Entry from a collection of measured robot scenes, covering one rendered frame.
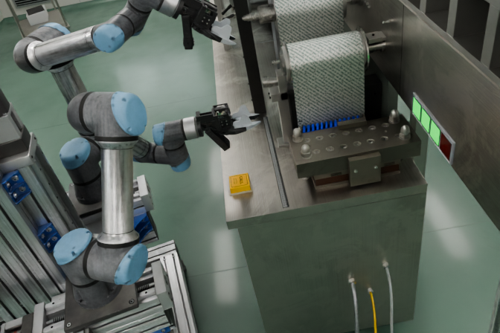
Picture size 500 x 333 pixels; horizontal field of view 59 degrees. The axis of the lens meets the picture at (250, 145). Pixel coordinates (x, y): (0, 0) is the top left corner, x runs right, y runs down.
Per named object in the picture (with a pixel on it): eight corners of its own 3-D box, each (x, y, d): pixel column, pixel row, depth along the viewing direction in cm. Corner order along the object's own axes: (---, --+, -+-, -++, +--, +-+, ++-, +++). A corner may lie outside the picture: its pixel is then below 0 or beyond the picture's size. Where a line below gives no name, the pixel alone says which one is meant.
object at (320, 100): (298, 128, 156) (292, 83, 145) (364, 116, 155) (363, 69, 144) (298, 129, 156) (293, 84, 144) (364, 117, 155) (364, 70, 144)
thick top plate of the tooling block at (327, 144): (289, 149, 156) (287, 135, 152) (402, 127, 155) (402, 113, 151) (297, 178, 143) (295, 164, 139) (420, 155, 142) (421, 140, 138)
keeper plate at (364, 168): (348, 183, 146) (347, 157, 140) (379, 177, 146) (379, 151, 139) (350, 187, 144) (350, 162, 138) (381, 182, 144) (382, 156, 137)
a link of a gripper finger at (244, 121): (258, 114, 145) (230, 117, 146) (260, 129, 148) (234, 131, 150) (258, 109, 147) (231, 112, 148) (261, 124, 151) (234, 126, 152)
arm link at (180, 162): (168, 158, 166) (160, 134, 159) (196, 160, 162) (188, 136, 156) (159, 172, 160) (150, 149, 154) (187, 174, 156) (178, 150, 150)
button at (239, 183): (229, 180, 158) (228, 175, 157) (248, 177, 158) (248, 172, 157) (231, 194, 153) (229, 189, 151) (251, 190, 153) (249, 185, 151)
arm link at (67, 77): (82, 162, 180) (13, 38, 148) (102, 140, 191) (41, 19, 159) (106, 163, 176) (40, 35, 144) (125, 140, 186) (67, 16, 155)
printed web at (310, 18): (284, 100, 194) (268, -15, 163) (337, 91, 193) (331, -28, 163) (301, 154, 163) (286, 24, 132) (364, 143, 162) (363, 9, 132)
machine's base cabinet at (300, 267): (232, 85, 398) (212, -10, 347) (303, 71, 397) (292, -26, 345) (271, 357, 197) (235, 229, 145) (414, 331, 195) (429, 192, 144)
